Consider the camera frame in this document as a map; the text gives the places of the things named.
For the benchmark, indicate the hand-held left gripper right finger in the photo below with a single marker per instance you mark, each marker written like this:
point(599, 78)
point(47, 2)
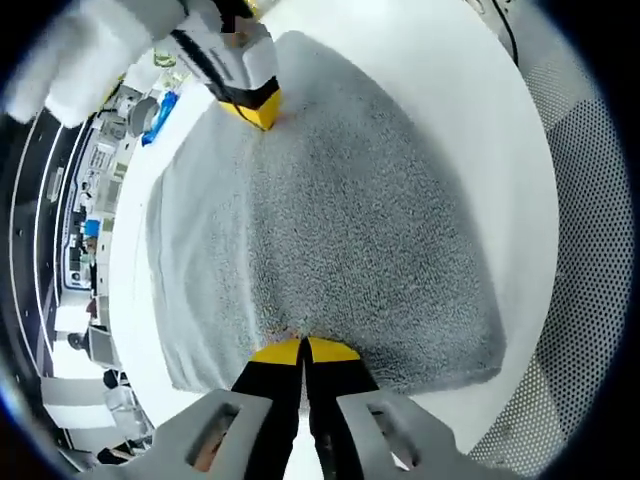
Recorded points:
point(360, 430)

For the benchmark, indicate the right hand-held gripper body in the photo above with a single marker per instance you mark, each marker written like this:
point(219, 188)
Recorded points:
point(90, 55)

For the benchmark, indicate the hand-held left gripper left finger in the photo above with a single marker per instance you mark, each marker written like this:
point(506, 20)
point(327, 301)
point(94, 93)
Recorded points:
point(235, 430)

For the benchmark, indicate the grey towel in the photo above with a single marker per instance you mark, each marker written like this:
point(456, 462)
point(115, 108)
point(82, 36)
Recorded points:
point(350, 225)

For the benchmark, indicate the blue packet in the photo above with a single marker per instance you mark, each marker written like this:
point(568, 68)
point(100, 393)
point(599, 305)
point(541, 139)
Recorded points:
point(161, 117)

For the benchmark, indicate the white mesh chair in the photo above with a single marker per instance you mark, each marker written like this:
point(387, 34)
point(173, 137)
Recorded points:
point(590, 250)

